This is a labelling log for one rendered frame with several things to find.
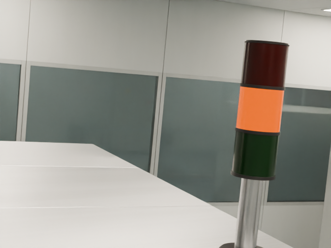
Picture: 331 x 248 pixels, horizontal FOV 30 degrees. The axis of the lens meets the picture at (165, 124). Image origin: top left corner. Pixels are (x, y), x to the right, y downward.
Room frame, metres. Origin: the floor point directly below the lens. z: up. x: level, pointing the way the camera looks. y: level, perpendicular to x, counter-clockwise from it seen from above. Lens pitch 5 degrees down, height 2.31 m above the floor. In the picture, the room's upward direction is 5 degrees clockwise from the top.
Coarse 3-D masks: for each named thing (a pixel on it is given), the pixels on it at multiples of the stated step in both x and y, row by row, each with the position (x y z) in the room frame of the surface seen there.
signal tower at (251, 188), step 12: (240, 84) 0.69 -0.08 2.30; (252, 132) 0.67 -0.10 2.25; (264, 132) 0.67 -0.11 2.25; (276, 132) 0.68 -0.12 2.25; (252, 180) 0.68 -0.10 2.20; (264, 180) 0.67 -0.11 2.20; (240, 192) 0.69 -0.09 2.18; (252, 192) 0.68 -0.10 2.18; (240, 204) 0.69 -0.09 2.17; (252, 204) 0.68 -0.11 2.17; (240, 216) 0.69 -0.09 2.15; (252, 216) 0.68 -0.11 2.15; (240, 228) 0.69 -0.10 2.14; (252, 228) 0.68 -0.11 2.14; (240, 240) 0.68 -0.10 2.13; (252, 240) 0.68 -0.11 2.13
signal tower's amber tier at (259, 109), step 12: (240, 96) 0.69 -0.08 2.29; (252, 96) 0.67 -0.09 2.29; (264, 96) 0.67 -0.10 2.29; (276, 96) 0.67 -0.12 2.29; (240, 108) 0.69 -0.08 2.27; (252, 108) 0.67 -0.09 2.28; (264, 108) 0.67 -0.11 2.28; (276, 108) 0.68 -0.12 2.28; (240, 120) 0.68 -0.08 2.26; (252, 120) 0.67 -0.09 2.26; (264, 120) 0.67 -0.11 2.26; (276, 120) 0.68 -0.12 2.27
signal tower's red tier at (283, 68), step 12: (252, 48) 0.68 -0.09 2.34; (264, 48) 0.67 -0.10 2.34; (276, 48) 0.67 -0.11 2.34; (288, 48) 0.69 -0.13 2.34; (252, 60) 0.68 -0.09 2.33; (264, 60) 0.67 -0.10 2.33; (276, 60) 0.67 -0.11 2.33; (252, 72) 0.68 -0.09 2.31; (264, 72) 0.67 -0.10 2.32; (276, 72) 0.67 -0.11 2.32; (252, 84) 0.67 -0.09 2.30; (264, 84) 0.67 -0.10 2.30; (276, 84) 0.67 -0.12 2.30
